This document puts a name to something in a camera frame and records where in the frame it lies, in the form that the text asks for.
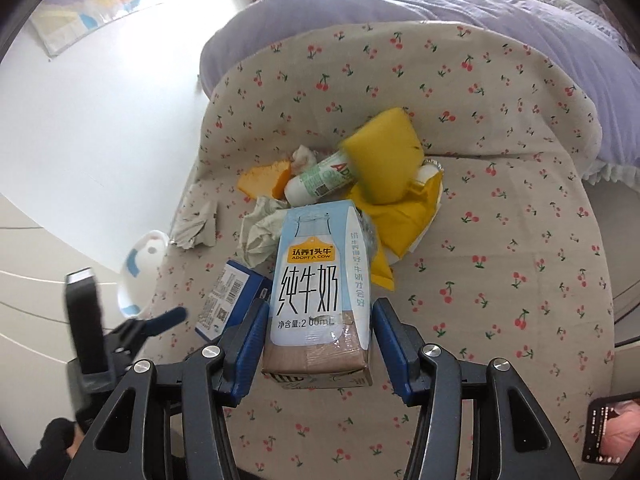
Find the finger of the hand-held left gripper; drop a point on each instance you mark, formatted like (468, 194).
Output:
(167, 319)

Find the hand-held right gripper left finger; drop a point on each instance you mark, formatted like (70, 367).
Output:
(250, 347)

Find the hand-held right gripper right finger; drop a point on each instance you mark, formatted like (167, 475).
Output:
(395, 355)

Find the yellow and white bag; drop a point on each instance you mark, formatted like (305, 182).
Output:
(142, 260)

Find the blue and white milk carton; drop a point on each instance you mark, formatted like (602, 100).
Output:
(310, 280)

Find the yellow plastic packet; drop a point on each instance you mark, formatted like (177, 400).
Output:
(400, 220)

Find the small white tissue wad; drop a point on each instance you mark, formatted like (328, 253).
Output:
(304, 157)

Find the person's left forearm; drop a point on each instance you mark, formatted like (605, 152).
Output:
(50, 445)

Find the blue cardboard box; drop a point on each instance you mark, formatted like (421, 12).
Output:
(225, 295)

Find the grey crumpled paper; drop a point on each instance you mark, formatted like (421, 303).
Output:
(195, 225)

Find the large crumpled pale tissue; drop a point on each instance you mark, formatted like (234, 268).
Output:
(260, 235)

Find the cherry print bed sheet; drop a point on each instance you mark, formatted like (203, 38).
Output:
(500, 260)

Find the white and green bottle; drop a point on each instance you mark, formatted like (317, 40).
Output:
(315, 182)

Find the yellow sponge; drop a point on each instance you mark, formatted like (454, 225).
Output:
(385, 155)

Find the black smartphone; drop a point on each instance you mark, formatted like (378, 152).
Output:
(610, 435)

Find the purple blanket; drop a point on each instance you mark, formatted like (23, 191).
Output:
(450, 5)

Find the colourful wall map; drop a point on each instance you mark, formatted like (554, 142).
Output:
(90, 5)

